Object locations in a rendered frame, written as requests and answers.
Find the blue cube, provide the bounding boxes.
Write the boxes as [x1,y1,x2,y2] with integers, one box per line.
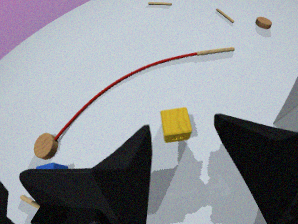
[36,163,69,169]

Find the yellow wooden block with hole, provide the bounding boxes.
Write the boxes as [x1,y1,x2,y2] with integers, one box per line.
[160,107,192,143]

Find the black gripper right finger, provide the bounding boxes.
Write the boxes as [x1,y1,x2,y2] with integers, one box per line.
[214,113,298,224]

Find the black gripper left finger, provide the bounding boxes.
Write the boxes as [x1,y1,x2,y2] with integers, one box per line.
[19,125,152,224]

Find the red string with wooden stick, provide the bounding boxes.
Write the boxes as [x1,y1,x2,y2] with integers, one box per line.
[55,47,235,141]

